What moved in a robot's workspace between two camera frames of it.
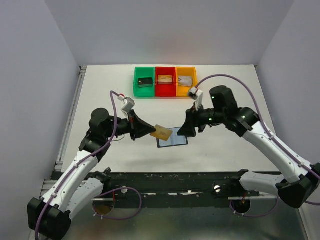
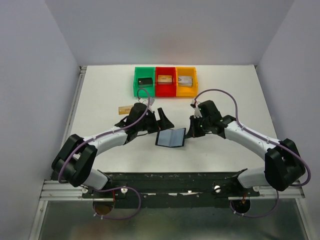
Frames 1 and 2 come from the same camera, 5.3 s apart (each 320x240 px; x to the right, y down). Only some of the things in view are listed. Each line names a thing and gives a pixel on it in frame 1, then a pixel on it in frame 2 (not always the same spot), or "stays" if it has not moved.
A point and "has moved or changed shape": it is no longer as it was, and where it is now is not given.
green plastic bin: [140, 72] stays
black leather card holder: [174, 139] stays
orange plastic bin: [186, 79] stays
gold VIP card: [162, 133] has moved or changed shape
